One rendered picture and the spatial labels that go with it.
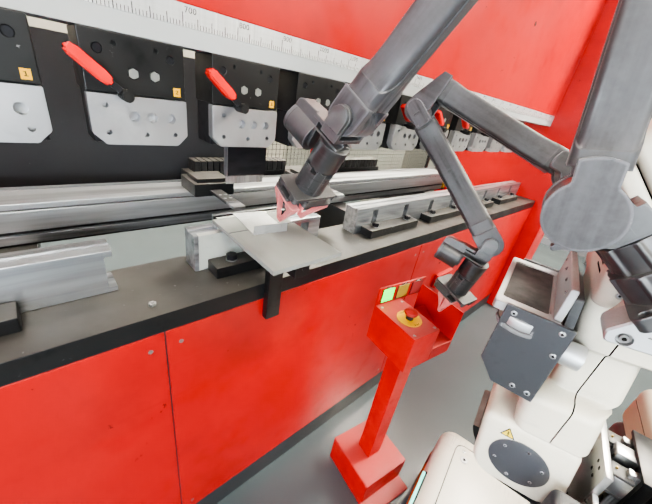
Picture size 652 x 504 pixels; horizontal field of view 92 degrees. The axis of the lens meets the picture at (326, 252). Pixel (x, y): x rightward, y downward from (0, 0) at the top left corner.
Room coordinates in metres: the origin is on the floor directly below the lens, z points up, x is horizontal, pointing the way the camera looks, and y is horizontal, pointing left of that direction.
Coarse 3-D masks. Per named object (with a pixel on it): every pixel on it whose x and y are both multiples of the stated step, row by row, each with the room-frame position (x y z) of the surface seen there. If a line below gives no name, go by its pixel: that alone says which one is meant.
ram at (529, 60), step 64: (0, 0) 0.46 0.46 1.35; (64, 0) 0.51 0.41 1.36; (192, 0) 0.63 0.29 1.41; (256, 0) 0.72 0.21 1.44; (320, 0) 0.83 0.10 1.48; (384, 0) 0.97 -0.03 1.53; (512, 0) 1.46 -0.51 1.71; (576, 0) 1.93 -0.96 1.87; (320, 64) 0.84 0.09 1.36; (448, 64) 1.24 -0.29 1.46; (512, 64) 1.61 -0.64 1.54; (576, 64) 2.25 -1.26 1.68
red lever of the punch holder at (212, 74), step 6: (210, 72) 0.61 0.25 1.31; (216, 72) 0.62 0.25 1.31; (210, 78) 0.62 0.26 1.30; (216, 78) 0.62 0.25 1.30; (222, 78) 0.63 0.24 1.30; (216, 84) 0.63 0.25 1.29; (222, 84) 0.63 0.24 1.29; (228, 84) 0.64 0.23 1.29; (222, 90) 0.63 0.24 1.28; (228, 90) 0.64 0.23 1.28; (228, 96) 0.64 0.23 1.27; (234, 96) 0.65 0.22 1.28; (234, 102) 0.66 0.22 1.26; (240, 102) 0.66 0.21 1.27; (240, 108) 0.66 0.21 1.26; (246, 108) 0.66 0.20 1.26
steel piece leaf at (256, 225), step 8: (256, 216) 0.74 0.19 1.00; (264, 216) 0.75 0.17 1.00; (248, 224) 0.68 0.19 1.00; (256, 224) 0.69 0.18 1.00; (264, 224) 0.70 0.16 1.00; (272, 224) 0.66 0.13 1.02; (280, 224) 0.68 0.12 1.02; (256, 232) 0.64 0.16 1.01; (264, 232) 0.65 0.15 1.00; (272, 232) 0.67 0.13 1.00
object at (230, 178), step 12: (228, 156) 0.71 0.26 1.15; (240, 156) 0.74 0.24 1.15; (252, 156) 0.76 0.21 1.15; (264, 156) 0.78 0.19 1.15; (228, 168) 0.71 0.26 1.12; (240, 168) 0.74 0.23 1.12; (252, 168) 0.76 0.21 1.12; (264, 168) 0.78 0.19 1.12; (228, 180) 0.72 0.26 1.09; (240, 180) 0.75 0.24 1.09; (252, 180) 0.77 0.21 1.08
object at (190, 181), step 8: (184, 176) 0.90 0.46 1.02; (192, 176) 0.88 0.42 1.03; (200, 176) 0.89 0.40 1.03; (208, 176) 0.90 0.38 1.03; (216, 176) 0.92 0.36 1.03; (224, 176) 0.93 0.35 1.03; (184, 184) 0.90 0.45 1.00; (192, 184) 0.85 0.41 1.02; (200, 184) 0.86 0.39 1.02; (208, 184) 0.87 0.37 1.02; (216, 184) 0.89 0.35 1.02; (224, 184) 0.91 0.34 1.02; (232, 184) 0.92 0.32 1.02; (192, 192) 0.86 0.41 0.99; (200, 192) 0.85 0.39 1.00; (208, 192) 0.87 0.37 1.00; (216, 192) 0.86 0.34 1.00; (224, 192) 0.87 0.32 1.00; (232, 192) 0.93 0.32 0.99; (224, 200) 0.81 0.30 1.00; (232, 200) 0.82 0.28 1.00; (232, 208) 0.77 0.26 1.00; (240, 208) 0.78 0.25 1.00
